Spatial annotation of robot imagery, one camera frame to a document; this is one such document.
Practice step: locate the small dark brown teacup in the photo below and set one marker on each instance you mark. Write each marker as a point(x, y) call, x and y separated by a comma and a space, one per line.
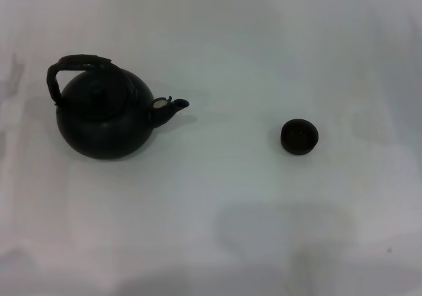
point(300, 137)

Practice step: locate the black round teapot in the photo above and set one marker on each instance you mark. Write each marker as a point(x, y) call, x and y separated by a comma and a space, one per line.
point(99, 134)

